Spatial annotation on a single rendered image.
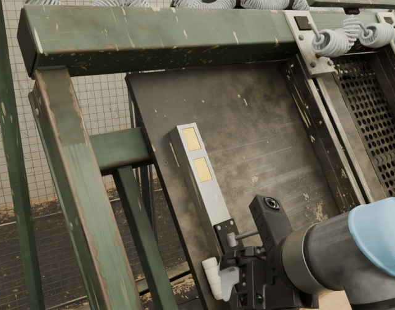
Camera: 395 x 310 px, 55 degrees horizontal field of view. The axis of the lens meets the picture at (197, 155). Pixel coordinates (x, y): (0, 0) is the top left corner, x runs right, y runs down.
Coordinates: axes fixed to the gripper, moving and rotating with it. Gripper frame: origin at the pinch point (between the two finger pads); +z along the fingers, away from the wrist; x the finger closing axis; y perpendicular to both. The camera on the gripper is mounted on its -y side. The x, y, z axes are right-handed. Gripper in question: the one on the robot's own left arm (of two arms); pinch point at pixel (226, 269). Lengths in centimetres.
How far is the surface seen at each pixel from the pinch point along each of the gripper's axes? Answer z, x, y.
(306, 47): 2, 24, -61
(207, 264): 12.3, 2.4, -3.1
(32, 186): 465, -43, -172
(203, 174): 9.2, -0.6, -20.7
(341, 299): 16.0, 39.9, -0.4
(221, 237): 9.4, 3.9, -8.2
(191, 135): 8.4, -4.3, -28.8
